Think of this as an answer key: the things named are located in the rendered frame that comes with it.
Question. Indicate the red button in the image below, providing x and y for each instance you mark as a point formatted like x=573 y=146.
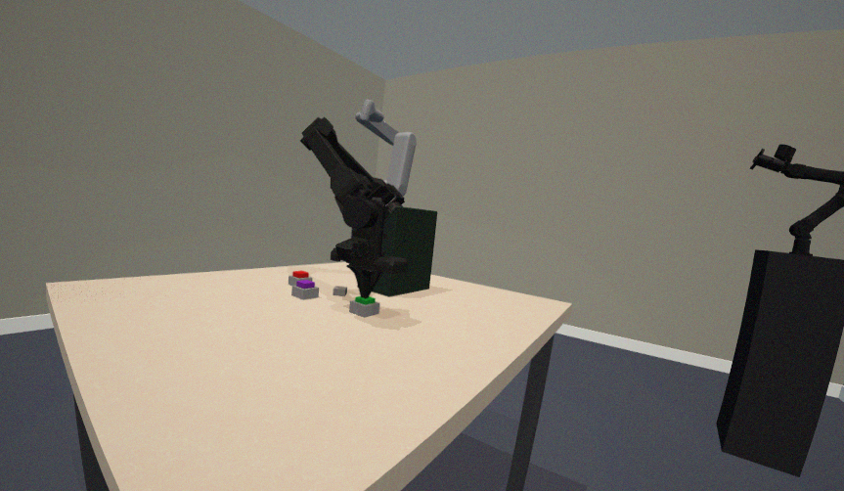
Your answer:
x=298 y=276

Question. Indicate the green button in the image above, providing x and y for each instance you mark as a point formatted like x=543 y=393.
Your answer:
x=364 y=307

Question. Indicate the purple button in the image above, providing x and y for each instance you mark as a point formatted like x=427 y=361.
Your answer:
x=305 y=290

